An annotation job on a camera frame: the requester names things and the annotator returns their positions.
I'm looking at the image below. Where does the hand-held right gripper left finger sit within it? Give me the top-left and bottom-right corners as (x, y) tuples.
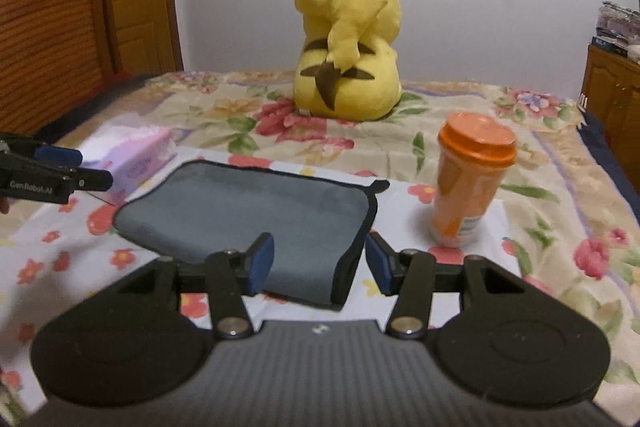
(100, 232), (276, 341)

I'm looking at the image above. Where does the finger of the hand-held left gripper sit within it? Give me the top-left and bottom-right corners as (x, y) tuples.
(0, 132), (84, 168)
(55, 166), (114, 194)

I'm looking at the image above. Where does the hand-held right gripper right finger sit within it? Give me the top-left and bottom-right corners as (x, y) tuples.
(365, 231), (547, 340)

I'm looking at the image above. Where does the grey towel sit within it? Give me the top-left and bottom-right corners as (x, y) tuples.
(112, 159), (391, 312)

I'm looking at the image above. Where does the pink tissue pack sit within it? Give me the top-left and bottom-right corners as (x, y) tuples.
(76, 125), (179, 208)

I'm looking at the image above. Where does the white red-flowered cloth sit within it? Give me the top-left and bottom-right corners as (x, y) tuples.
(0, 146), (514, 414)

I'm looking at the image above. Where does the orange lidded cup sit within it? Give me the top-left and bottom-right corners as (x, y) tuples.
(430, 111), (518, 249)

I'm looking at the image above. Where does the ribbed wooden headboard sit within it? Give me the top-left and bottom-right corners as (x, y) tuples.
(0, 0), (122, 138)

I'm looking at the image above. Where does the beige floral blanket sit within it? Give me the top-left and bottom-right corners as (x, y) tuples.
(0, 70), (640, 427)

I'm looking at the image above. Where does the yellow plush toy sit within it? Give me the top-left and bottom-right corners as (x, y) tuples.
(291, 0), (431, 123)

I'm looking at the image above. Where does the dark blue mattress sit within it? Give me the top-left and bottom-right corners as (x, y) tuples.
(576, 109), (640, 229)

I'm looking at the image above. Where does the wooden cabinet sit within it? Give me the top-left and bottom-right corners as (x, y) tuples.
(579, 44), (640, 168)

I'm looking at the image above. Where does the stack of books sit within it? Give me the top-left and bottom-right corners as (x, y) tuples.
(591, 0), (640, 60)

